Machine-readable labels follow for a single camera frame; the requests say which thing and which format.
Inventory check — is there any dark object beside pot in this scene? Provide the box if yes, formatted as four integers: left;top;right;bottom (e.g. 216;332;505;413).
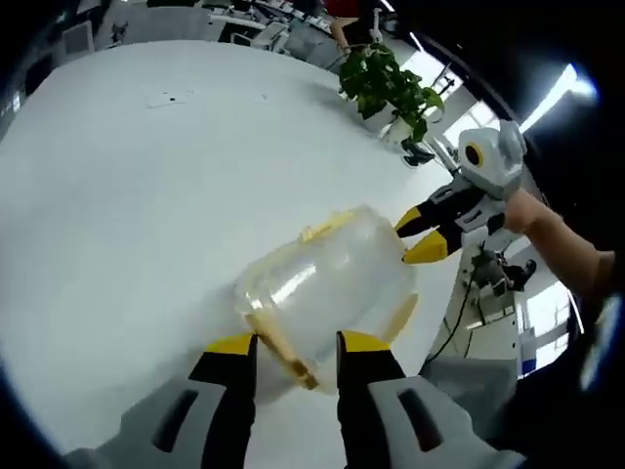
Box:
401;139;437;168

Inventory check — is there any black clamp device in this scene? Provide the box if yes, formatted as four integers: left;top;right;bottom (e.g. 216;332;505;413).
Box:
470;246;538;298

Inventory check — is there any green potted plant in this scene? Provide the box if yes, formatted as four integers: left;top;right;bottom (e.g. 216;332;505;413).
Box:
338;42;446;157

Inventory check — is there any black hanging cable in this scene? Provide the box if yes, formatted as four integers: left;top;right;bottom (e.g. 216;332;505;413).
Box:
427;273;482;365

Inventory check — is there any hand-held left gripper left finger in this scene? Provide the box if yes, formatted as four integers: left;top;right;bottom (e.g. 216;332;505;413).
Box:
62;332;259;469

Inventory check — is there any white equipment stand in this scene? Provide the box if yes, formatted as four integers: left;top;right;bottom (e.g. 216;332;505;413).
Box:
429;234;521;373

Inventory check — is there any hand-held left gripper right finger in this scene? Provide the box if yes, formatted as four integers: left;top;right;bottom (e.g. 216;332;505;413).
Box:
336;329;528;469

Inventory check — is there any grey mesh office chair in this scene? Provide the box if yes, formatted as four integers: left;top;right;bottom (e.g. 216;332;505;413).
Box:
418;353;521;407

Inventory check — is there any person's right hand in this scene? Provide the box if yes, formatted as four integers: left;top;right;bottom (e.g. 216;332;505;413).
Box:
503;189;544;235

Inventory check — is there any white plant pot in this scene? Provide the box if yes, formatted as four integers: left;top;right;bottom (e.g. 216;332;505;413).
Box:
363;105;419;146

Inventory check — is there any clear container with buckle lid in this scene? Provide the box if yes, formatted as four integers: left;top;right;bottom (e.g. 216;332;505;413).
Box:
232;204;420;398

